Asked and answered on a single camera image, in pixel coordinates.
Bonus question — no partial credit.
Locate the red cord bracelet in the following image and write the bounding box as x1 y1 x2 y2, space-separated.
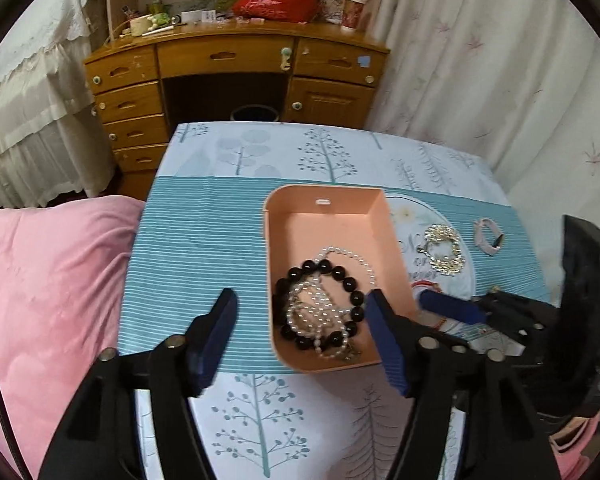
410 282 449 331

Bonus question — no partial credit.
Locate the pink smart watch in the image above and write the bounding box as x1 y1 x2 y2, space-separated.
474 218 505 257

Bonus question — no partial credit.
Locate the black bead bracelet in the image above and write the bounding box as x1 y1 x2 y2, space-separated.
272 258 366 352

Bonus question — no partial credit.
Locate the single-strand pearl bracelet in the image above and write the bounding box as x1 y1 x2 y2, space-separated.
312 245 377 291

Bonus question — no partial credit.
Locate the pink plastic tray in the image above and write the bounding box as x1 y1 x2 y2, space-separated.
263 185 418 373

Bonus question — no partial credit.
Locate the multi-strand pearl bracelet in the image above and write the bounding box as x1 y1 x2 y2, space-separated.
284 278 354 361

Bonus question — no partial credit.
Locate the pink quilt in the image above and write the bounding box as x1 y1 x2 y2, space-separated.
0 195 145 474

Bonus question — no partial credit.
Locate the white floral curtain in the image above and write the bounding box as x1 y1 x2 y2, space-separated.
367 0 600 297

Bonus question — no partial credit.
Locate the white lace bed cover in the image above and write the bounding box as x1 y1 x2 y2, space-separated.
0 0 114 208

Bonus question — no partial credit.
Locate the decorated paper cup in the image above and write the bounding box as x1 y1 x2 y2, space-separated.
341 0 366 32

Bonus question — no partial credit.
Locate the floral tin canister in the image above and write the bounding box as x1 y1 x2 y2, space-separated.
320 0 344 25

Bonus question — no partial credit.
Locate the wooden desk with drawers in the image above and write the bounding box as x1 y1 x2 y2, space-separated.
84 20 389 200

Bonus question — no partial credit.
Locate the white mug on desk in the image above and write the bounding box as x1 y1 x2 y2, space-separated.
129 14 154 37

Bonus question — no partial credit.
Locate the gold crystal leaf bracelet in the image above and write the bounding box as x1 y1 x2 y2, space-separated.
417 223 467 276

